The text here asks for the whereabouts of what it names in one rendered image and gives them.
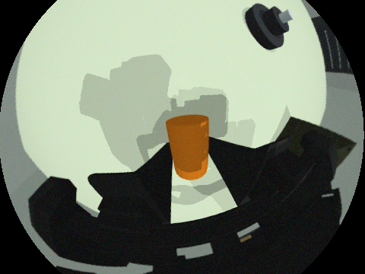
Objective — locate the orange knob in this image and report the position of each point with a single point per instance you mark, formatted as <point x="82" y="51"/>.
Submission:
<point x="189" y="145"/>

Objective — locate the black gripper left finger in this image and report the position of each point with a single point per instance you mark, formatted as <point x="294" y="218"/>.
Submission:
<point x="151" y="182"/>

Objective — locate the black round pedestal with silver shaft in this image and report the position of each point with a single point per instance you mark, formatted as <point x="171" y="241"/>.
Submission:
<point x="268" y="25"/>

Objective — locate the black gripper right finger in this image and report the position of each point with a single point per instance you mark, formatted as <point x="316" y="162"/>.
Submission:
<point x="241" y="166"/>

